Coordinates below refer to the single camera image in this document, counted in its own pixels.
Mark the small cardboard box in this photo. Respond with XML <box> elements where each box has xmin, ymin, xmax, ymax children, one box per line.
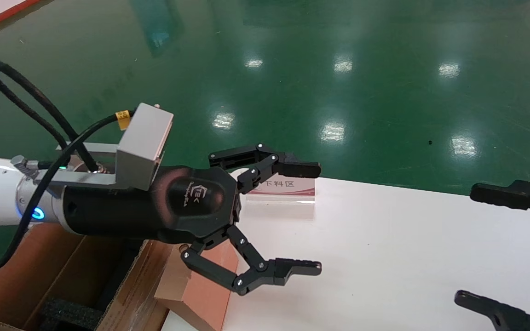
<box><xmin>155</xmin><ymin>240</ymin><xmax>241</xmax><ymax>331</ymax></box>

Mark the large open cardboard box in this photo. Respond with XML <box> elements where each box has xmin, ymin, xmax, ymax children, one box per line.
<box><xmin>0</xmin><ymin>223</ymin><xmax>174</xmax><ymax>331</ymax></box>

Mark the black foam insert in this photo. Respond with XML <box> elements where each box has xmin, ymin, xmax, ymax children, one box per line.
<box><xmin>40</xmin><ymin>239</ymin><xmax>144</xmax><ymax>331</ymax></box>

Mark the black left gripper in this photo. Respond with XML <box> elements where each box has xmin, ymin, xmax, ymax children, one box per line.
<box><xmin>61</xmin><ymin>143</ymin><xmax>323</xmax><ymax>296</ymax></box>

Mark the black looped gripper cable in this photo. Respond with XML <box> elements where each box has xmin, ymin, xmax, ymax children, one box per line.
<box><xmin>0</xmin><ymin>58</ymin><xmax>101</xmax><ymax>173</ymax></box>

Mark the black cable with yellow tag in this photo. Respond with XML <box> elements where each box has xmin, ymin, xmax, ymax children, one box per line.
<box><xmin>0</xmin><ymin>109</ymin><xmax>133</xmax><ymax>274</ymax></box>

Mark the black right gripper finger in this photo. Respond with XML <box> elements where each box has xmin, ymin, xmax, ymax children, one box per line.
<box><xmin>454</xmin><ymin>289</ymin><xmax>530</xmax><ymax>331</ymax></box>
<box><xmin>470</xmin><ymin>179</ymin><xmax>530</xmax><ymax>228</ymax></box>

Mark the white red acrylic sign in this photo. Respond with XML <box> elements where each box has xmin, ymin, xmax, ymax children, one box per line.
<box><xmin>240</xmin><ymin>171</ymin><xmax>316</xmax><ymax>205</ymax></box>

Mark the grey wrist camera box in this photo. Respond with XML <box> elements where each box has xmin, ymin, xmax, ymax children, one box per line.
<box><xmin>115</xmin><ymin>103</ymin><xmax>174</xmax><ymax>191</ymax></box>

